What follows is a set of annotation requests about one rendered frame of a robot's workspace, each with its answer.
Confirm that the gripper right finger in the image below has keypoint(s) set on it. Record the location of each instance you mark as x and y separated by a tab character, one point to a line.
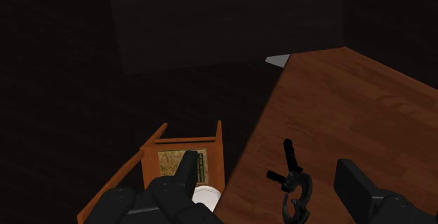
362	196

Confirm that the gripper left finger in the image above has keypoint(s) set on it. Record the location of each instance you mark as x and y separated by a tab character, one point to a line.
171	199

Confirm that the white round object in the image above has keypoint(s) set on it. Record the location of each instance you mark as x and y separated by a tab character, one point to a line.
207	196

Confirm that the black can opener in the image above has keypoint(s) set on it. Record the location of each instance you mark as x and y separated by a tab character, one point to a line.
293	178

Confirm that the brown wooden table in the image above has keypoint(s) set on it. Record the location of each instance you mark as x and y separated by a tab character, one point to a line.
342	113

